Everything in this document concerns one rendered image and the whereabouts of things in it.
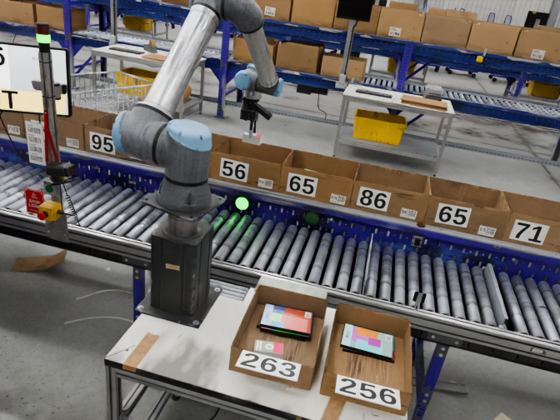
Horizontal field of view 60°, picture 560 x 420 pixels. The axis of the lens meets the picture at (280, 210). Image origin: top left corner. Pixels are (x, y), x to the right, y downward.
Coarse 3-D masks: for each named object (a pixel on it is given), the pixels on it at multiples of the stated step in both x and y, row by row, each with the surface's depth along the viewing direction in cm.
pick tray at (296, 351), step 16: (272, 288) 191; (256, 304) 193; (288, 304) 192; (304, 304) 191; (320, 304) 189; (256, 320) 185; (320, 320) 190; (240, 336) 171; (256, 336) 177; (272, 336) 178; (320, 336) 168; (240, 352) 158; (288, 352) 172; (304, 352) 173; (240, 368) 161; (304, 368) 155; (288, 384) 159; (304, 384) 158
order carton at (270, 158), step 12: (228, 144) 288; (240, 144) 289; (252, 144) 287; (264, 144) 285; (216, 156) 264; (228, 156) 262; (240, 156) 292; (252, 156) 290; (264, 156) 288; (276, 156) 286; (216, 168) 267; (252, 168) 261; (264, 168) 260; (276, 168) 258; (228, 180) 268; (252, 180) 264; (276, 180) 261
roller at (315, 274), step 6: (324, 234) 258; (330, 234) 258; (324, 240) 251; (330, 240) 254; (324, 246) 245; (318, 252) 240; (324, 252) 240; (318, 258) 234; (324, 258) 236; (318, 264) 229; (312, 270) 225; (318, 270) 225; (312, 276) 219; (318, 276) 221; (312, 282) 217
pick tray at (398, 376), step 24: (336, 312) 188; (360, 312) 186; (336, 336) 183; (408, 336) 177; (336, 360) 171; (360, 360) 172; (408, 360) 167; (384, 384) 164; (408, 384) 158; (384, 408) 154
